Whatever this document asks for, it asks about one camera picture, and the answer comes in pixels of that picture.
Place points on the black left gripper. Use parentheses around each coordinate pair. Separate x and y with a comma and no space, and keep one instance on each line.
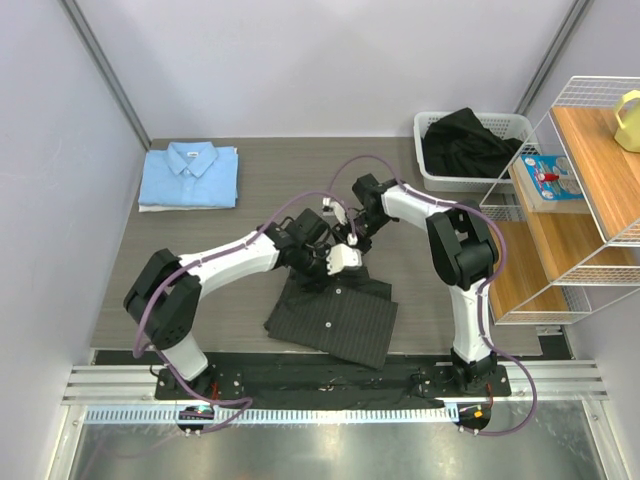
(315,283)

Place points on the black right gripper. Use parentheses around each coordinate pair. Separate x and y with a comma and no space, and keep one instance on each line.
(341,231)

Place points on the dark pinstriped long sleeve shirt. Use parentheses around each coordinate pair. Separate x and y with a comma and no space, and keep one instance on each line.
(352,318)

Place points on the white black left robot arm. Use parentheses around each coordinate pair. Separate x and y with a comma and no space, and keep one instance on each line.
(164,298)

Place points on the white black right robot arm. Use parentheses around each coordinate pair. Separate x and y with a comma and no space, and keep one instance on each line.
(463,253)

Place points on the black clothes in basket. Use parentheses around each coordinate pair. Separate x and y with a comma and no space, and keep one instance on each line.
(458,145)

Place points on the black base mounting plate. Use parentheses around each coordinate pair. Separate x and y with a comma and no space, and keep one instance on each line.
(290,381)

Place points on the folded light blue shirt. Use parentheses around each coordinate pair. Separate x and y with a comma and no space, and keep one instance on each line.
(189,176)

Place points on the white plastic laundry basket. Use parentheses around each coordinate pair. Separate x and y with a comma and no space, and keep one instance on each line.
(502,125)

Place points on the blue product box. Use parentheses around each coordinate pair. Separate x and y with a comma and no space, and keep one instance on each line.
(548,184)

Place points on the yellow watering can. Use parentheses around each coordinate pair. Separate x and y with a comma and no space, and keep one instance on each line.
(626,113)

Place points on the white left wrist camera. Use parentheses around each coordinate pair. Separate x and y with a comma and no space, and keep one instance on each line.
(342,257)

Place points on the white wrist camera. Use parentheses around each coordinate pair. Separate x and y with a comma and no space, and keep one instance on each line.
(342,257)
(333,208)

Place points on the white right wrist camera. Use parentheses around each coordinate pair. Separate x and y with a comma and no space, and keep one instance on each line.
(333,208)

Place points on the white wire shelf rack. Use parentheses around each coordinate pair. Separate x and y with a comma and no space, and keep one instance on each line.
(563,268)

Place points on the aluminium rail frame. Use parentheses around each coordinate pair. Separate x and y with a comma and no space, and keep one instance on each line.
(313,417)

